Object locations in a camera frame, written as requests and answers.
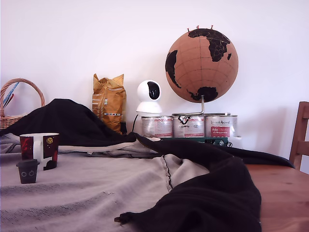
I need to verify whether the golden yellow paper bag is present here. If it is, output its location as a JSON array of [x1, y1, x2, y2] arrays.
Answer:
[[92, 73, 127, 135]]

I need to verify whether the silver tin with text label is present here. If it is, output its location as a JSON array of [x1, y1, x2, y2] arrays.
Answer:
[[140, 116, 174, 138]]

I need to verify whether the metal globe stand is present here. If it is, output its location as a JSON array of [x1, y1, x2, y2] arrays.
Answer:
[[171, 94, 232, 117]]

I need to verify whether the blue pen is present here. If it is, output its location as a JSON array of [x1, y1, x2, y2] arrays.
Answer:
[[2, 82, 20, 108]]

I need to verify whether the grey coffee capsule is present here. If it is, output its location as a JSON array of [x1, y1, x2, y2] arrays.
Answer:
[[15, 159, 40, 185]]

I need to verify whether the black garment with grey lining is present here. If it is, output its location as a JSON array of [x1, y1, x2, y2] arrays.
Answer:
[[0, 98, 296, 232]]

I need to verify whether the white round security camera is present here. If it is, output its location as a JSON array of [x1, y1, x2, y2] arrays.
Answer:
[[136, 80, 163, 115]]

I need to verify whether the silver tin with black logo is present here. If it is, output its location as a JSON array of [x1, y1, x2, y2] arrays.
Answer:
[[172, 115, 206, 138]]

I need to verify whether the cork globe with black continents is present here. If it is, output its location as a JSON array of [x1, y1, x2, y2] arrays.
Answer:
[[165, 28, 239, 104]]

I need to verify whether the red coffee cup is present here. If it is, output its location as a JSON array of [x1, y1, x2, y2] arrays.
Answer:
[[19, 132, 60, 172]]

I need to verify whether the wicker basket with handle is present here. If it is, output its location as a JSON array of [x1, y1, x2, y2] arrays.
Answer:
[[0, 77, 46, 131]]

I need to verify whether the silver tin with red label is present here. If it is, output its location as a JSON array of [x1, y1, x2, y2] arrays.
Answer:
[[204, 114, 239, 138]]

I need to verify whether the wooden chair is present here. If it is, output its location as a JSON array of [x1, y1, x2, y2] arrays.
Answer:
[[289, 101, 309, 172]]

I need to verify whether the dark green box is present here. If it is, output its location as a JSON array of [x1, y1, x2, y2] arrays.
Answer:
[[160, 136, 230, 147]]

